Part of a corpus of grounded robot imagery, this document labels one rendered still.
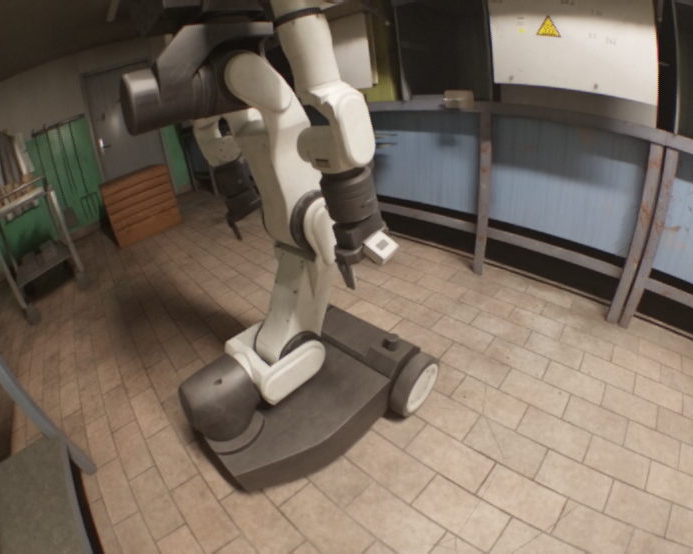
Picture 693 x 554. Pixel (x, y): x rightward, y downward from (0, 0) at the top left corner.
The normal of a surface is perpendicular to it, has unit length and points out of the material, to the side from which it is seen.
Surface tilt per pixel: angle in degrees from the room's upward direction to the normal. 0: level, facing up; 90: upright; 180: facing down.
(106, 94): 90
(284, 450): 0
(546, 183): 90
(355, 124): 90
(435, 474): 0
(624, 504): 0
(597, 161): 90
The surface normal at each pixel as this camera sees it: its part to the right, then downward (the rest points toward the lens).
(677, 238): -0.70, 0.43
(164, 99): 0.70, 0.60
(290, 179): 0.72, 0.29
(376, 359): -0.56, -0.29
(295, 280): -0.65, -0.05
